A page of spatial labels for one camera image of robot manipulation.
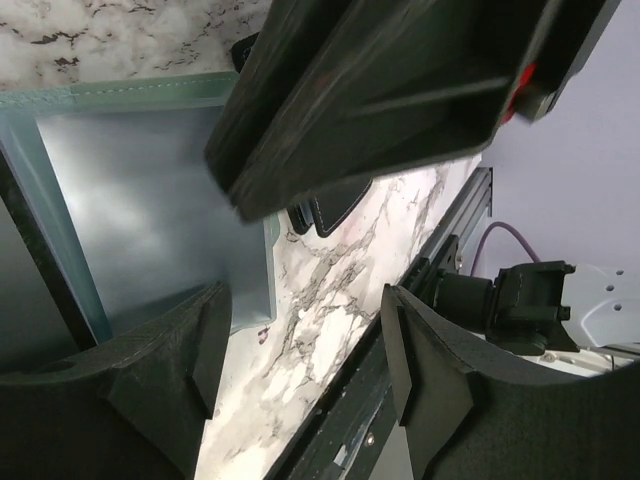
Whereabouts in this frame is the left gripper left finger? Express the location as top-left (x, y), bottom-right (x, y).
top-left (1, 283), bottom-right (232, 479)

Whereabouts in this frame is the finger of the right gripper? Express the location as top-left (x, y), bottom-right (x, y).
top-left (206, 1), bottom-right (550, 200)
top-left (227, 149), bottom-right (479, 222)

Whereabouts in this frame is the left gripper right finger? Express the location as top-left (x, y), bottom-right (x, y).
top-left (380, 285), bottom-right (639, 479)

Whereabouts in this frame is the green card holder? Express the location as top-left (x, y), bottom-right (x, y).
top-left (1, 71), bottom-right (279, 343)

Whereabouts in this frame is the aluminium frame rail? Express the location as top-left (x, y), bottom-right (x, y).
top-left (265, 168), bottom-right (492, 479)

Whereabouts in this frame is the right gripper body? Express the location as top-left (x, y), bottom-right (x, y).
top-left (503, 0), bottom-right (620, 122)

